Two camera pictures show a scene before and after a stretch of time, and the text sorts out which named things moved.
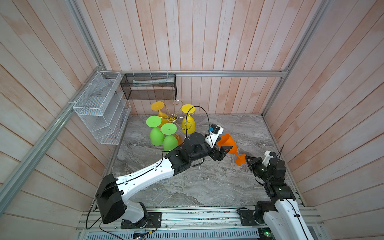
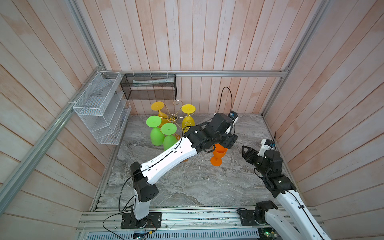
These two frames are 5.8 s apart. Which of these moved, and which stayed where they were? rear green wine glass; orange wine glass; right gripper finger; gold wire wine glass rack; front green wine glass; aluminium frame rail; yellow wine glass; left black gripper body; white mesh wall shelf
Moved: left black gripper body; orange wine glass; right gripper finger
Stayed: front green wine glass; gold wire wine glass rack; yellow wine glass; aluminium frame rail; rear green wine glass; white mesh wall shelf
